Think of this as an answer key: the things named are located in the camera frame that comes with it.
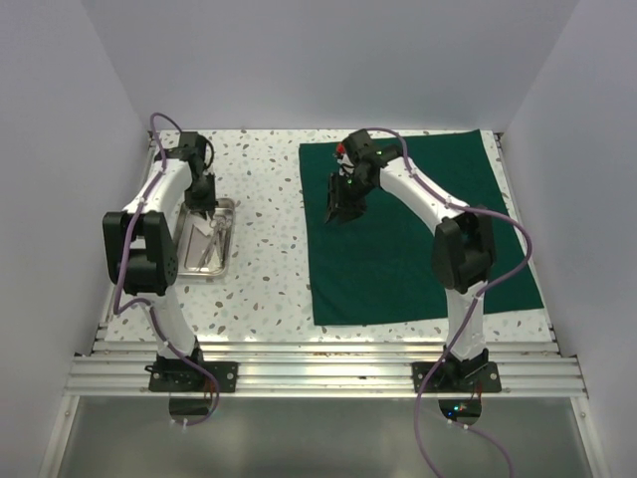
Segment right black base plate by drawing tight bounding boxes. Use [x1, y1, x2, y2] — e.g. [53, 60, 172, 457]
[424, 361, 503, 393]

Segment steel scissors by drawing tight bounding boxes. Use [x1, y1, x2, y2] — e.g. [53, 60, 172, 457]
[196, 219, 225, 270]

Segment steel forceps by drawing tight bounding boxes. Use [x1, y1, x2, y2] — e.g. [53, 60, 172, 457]
[206, 215, 232, 261]

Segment steel tweezers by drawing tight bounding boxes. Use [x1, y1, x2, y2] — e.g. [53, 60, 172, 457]
[184, 230, 210, 269]

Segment stainless steel tray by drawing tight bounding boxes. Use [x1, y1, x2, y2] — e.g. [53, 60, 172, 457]
[173, 197, 235, 280]

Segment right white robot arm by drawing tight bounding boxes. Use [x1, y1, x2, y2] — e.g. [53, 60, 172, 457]
[325, 129, 496, 391]

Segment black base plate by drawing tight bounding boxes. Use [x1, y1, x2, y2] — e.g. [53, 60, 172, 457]
[144, 360, 239, 393]
[424, 361, 503, 393]

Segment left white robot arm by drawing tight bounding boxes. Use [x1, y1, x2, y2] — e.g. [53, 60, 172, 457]
[103, 131, 217, 391]

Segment green surgical drape cloth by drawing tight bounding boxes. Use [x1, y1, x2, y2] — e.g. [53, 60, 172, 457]
[297, 128, 544, 328]

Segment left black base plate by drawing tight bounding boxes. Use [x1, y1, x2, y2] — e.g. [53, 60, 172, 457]
[144, 360, 239, 393]

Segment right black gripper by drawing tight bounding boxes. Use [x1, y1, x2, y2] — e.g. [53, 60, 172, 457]
[324, 171, 375, 226]

